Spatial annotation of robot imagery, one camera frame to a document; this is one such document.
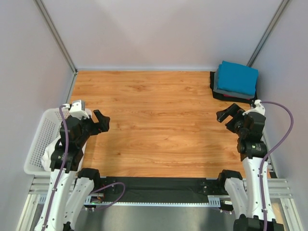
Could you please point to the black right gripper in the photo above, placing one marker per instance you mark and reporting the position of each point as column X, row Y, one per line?
column 230, row 111

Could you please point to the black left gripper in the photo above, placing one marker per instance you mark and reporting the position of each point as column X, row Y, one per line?
column 103, row 126

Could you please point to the blue t shirt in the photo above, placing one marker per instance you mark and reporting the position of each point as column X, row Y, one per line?
column 237, row 78

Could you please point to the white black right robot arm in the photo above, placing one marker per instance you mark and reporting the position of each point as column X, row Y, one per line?
column 250, row 197

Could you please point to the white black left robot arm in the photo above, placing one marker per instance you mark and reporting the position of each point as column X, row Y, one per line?
column 69, row 186

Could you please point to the white plastic laundry basket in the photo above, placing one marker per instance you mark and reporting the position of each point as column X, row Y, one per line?
column 48, row 131

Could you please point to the white t shirt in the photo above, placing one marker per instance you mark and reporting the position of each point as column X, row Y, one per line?
column 46, row 158

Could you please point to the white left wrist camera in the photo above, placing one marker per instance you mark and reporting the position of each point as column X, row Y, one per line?
column 78, row 110

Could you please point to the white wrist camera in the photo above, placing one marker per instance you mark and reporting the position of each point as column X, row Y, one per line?
column 256, row 107
column 78, row 110

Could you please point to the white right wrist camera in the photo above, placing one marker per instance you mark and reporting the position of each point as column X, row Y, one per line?
column 256, row 107

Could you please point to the slotted grey cable duct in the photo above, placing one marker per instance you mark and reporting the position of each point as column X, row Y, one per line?
column 213, row 202

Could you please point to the left aluminium corner post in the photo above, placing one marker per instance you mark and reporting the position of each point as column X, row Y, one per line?
column 47, row 18

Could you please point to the aluminium corner post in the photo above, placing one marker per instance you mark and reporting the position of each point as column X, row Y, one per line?
column 268, row 31
column 47, row 18

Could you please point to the right aluminium corner post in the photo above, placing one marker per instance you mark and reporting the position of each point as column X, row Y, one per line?
column 268, row 31

